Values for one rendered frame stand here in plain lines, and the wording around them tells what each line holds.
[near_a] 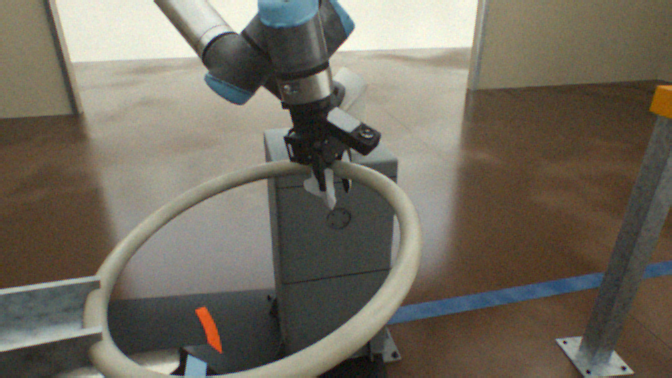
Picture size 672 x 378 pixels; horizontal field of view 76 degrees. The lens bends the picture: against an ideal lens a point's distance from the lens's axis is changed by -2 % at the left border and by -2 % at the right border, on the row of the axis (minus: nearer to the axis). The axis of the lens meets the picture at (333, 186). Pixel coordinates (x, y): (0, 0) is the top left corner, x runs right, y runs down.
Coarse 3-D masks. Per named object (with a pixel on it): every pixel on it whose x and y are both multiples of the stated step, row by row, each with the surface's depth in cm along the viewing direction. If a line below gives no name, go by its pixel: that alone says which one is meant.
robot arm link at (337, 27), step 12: (324, 0) 123; (336, 0) 122; (324, 12) 122; (336, 12) 123; (324, 24) 123; (336, 24) 124; (348, 24) 125; (324, 36) 125; (336, 36) 126; (348, 36) 130; (336, 48) 130
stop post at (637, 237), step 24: (648, 168) 136; (648, 192) 136; (624, 216) 147; (648, 216) 138; (624, 240) 147; (648, 240) 143; (624, 264) 148; (600, 288) 160; (624, 288) 151; (600, 312) 160; (624, 312) 157; (600, 336) 161; (576, 360) 169; (600, 360) 167
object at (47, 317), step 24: (24, 288) 56; (48, 288) 57; (72, 288) 59; (96, 288) 60; (0, 312) 55; (24, 312) 57; (48, 312) 58; (72, 312) 59; (0, 336) 54; (24, 336) 54; (48, 336) 49; (72, 336) 50; (96, 336) 51; (0, 360) 47; (24, 360) 48; (48, 360) 49; (72, 360) 51
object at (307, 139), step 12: (288, 108) 74; (300, 108) 71; (312, 108) 70; (300, 120) 75; (312, 120) 74; (288, 132) 78; (300, 132) 76; (312, 132) 75; (324, 132) 73; (300, 144) 75; (312, 144) 74; (324, 144) 73; (336, 144) 77; (300, 156) 78; (312, 156) 76; (324, 156) 74; (336, 156) 77
